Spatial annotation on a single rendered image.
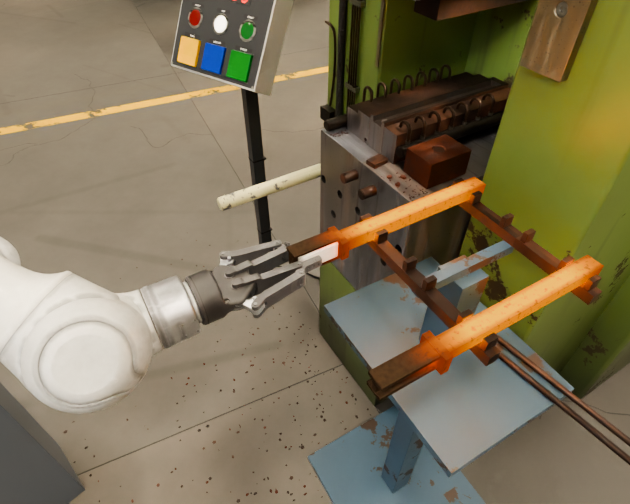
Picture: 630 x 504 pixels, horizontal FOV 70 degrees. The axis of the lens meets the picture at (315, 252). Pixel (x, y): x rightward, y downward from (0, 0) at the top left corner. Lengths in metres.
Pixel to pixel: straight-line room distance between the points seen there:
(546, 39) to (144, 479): 1.58
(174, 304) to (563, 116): 0.75
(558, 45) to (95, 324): 0.82
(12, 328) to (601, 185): 0.90
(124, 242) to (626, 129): 2.09
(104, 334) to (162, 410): 1.36
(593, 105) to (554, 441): 1.21
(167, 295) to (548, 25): 0.76
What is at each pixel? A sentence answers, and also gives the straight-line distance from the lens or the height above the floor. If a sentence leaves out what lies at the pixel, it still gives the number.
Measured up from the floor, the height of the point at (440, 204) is 1.03.
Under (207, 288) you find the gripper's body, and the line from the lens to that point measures 0.64.
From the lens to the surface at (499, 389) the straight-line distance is 0.93.
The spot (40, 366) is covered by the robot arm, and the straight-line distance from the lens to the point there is 0.44.
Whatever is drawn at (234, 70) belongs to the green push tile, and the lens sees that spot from 1.40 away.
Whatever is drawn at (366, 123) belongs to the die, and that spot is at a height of 0.97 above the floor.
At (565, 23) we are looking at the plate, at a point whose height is 1.27.
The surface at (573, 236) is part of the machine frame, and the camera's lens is 1.03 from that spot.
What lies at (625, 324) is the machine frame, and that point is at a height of 0.42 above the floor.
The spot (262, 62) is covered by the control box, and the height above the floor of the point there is 1.03.
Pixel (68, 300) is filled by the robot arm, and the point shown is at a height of 1.20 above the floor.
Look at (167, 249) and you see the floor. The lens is 2.31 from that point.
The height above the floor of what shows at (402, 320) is 0.76.
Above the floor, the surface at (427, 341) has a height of 1.04.
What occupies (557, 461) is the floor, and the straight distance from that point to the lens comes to 1.81.
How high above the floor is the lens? 1.52
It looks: 44 degrees down
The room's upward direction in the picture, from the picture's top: straight up
